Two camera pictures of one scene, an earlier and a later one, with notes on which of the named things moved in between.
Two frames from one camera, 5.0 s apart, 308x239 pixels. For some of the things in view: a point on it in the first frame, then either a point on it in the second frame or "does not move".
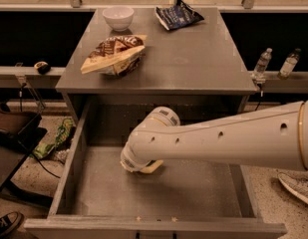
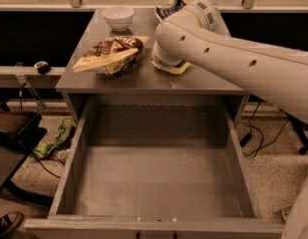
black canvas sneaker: [7, 223] does not move
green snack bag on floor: [44, 149] does not move
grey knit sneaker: [300, 184] to [286, 211]
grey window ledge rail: [26, 77] does not move
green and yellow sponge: [152, 167] to [179, 69]
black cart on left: [16, 134] does not move
